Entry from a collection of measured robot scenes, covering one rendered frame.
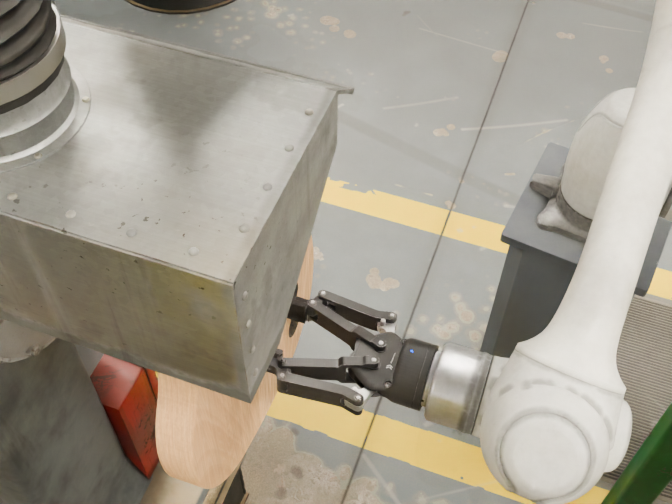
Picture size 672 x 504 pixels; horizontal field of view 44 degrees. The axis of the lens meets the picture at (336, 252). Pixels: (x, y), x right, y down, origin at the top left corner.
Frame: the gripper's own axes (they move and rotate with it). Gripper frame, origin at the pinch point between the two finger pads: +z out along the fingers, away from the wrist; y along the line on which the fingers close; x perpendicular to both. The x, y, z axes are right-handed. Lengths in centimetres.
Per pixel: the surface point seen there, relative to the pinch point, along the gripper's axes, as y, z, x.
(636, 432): 78, -64, -100
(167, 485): 13, 28, -77
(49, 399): -2.8, 33.2, -28.5
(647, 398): 88, -66, -99
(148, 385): 18, 31, -51
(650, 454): 28, -54, -39
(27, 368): -4.7, 33.1, -18.6
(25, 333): -17.0, 17.6, 10.2
